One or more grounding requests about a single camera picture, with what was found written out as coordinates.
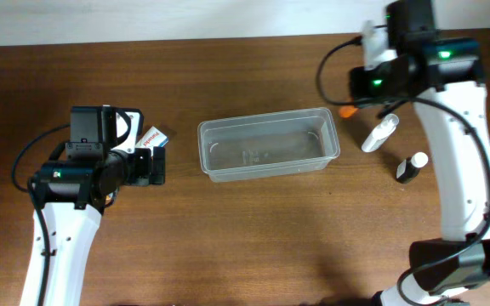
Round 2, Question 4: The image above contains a white Panadol medicine box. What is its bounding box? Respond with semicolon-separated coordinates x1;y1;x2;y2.
135;126;168;149

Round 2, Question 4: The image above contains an orange tube with white cap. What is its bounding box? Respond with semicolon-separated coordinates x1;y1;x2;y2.
339;105;358;118

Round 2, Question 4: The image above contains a white spray bottle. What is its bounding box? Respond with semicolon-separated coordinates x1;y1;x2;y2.
361;114;399;153

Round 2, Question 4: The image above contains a dark bottle with white cap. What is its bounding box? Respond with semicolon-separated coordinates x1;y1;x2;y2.
396;152;429;184

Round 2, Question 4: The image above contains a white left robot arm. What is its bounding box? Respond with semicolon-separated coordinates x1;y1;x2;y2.
20;143;166;305

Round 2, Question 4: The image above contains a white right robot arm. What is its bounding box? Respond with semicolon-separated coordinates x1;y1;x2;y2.
350;0;490;305

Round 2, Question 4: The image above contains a clear plastic container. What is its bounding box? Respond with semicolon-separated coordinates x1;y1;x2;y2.
197;108;340;183

